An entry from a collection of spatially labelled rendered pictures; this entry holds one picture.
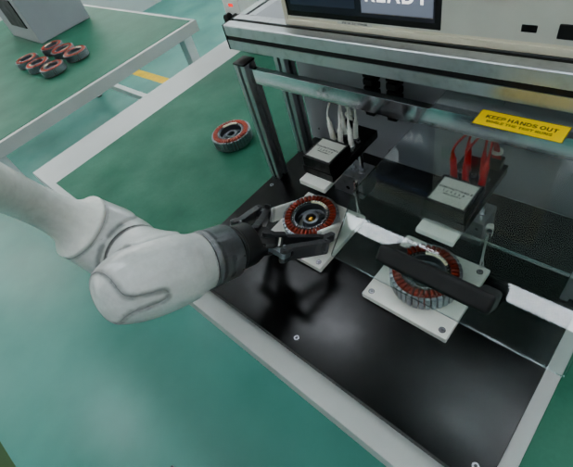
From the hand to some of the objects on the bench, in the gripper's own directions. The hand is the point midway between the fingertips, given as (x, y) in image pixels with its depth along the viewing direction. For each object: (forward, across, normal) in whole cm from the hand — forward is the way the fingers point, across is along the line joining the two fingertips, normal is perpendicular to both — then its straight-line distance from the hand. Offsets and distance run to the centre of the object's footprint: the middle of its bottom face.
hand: (310, 220), depth 78 cm
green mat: (+23, -52, +6) cm, 58 cm away
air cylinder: (+15, 0, +4) cm, 15 cm away
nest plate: (+2, +24, -3) cm, 24 cm away
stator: (+17, -43, +3) cm, 46 cm away
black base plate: (+4, +12, -4) cm, 14 cm away
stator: (+1, 0, -2) cm, 2 cm away
